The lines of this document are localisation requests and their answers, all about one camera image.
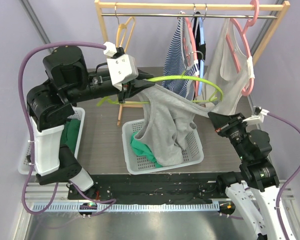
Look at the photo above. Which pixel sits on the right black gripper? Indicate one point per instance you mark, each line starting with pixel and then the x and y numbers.
pixel 228 124

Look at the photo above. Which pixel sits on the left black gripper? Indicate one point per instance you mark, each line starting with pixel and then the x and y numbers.
pixel 130 87

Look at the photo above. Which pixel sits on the pink hanger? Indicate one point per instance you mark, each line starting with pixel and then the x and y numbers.
pixel 188 59
pixel 246 91

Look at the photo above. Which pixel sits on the blue striped tank top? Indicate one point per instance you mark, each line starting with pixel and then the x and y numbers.
pixel 184 88

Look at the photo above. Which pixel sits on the grey tank top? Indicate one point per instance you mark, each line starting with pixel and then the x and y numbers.
pixel 168 119

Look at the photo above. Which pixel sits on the yellow hanger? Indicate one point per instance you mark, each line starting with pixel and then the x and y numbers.
pixel 122 39

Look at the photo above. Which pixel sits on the green tank top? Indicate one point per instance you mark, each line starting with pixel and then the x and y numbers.
pixel 142 150

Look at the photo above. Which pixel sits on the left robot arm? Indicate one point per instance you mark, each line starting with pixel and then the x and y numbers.
pixel 50 104

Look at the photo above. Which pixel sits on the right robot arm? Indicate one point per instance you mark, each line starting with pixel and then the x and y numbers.
pixel 254 190

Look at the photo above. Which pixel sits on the white tank top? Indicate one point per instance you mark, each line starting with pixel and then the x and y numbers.
pixel 229 69

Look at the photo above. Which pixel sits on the light blue hanger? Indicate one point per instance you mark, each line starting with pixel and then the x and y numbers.
pixel 202 47

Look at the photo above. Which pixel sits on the black tank top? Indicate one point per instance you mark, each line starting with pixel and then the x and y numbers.
pixel 199 36

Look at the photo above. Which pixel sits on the white left basket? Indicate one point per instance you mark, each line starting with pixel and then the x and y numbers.
pixel 24 167

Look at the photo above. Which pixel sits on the white basket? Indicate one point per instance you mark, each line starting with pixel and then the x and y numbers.
pixel 24 167
pixel 137 165

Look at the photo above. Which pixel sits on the white centre basket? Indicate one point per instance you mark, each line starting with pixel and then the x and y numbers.
pixel 137 165

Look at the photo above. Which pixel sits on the wooden clothes rack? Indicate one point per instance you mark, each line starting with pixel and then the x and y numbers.
pixel 205 91

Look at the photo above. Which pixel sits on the dark green garment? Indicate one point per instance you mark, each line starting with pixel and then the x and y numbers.
pixel 70 134

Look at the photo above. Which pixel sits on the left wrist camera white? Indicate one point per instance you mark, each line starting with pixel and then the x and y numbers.
pixel 122 67

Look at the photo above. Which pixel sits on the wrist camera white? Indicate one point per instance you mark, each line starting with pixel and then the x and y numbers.
pixel 257 116
pixel 122 67

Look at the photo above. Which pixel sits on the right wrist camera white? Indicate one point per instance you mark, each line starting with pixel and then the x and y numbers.
pixel 257 116

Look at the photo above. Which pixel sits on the white slotted cable duct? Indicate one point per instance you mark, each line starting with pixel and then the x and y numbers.
pixel 77 206

